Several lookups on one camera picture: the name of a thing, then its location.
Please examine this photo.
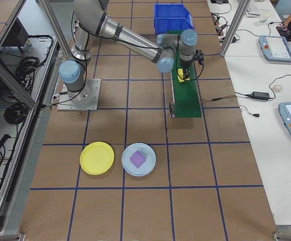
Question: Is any purple foam block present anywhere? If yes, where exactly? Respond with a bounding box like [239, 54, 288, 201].
[130, 150, 146, 170]

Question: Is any light blue plate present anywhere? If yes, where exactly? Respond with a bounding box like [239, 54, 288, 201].
[121, 142, 157, 177]

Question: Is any yellow plate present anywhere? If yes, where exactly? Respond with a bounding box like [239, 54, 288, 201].
[79, 141, 116, 176]

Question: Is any green conveyor belt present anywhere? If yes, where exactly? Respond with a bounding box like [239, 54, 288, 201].
[168, 29, 203, 119]

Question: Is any blue plastic storage bin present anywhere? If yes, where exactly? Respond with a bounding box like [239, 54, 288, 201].
[153, 3, 195, 35]

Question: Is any black power adapter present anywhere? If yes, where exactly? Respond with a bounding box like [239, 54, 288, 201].
[250, 91, 271, 100]

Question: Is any white cup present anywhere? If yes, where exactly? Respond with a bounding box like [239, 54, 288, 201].
[259, 9, 274, 24]

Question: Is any white side table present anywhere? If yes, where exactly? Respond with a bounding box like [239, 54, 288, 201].
[206, 0, 291, 227]

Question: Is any black box monitor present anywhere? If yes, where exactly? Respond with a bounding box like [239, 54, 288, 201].
[1, 18, 30, 54]

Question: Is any black hand tool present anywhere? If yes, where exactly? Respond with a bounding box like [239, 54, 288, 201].
[0, 134, 12, 156]

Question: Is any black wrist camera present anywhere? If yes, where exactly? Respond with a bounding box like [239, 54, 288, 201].
[193, 49, 206, 67]

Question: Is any black camera cable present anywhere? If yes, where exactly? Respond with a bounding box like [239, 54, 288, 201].
[188, 61, 207, 82]

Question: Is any red and black wire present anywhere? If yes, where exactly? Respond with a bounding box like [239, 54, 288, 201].
[200, 95, 237, 103]

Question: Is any aluminium profile post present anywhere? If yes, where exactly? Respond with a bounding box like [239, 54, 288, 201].
[220, 0, 249, 58]

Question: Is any black cable with plug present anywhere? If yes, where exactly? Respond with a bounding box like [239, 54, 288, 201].
[240, 105, 260, 118]

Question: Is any white square base plate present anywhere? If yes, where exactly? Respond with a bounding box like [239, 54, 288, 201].
[56, 78, 103, 111]

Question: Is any black coiled cable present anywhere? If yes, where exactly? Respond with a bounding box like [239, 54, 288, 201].
[4, 103, 29, 126]
[15, 35, 54, 84]

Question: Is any V-shaped metal bar frame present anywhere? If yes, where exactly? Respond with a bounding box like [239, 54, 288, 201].
[0, 0, 72, 237]

